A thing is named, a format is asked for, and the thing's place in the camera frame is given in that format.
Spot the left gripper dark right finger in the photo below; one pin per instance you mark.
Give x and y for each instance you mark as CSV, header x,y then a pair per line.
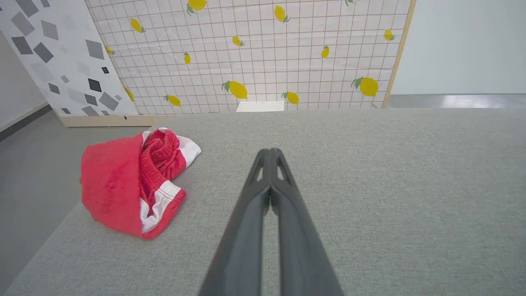
x,y
300,238

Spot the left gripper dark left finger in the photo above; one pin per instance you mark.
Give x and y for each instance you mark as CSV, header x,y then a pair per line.
x,y
242,238

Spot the red shorts with white stripes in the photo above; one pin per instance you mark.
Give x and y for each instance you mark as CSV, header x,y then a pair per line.
x,y
111,185

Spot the grey fabric sofa seat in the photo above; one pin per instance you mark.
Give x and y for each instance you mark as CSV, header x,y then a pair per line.
x,y
390,197

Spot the small white box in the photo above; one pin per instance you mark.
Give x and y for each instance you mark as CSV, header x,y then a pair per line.
x,y
260,106

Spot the light wooden base board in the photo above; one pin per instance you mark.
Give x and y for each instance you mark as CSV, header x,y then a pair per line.
x,y
107,121

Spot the lemon print grid panel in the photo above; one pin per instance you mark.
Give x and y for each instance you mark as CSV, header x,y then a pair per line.
x,y
263,57

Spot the white panel with grey shapes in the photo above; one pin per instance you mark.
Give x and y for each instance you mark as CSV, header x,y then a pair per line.
x,y
61,53

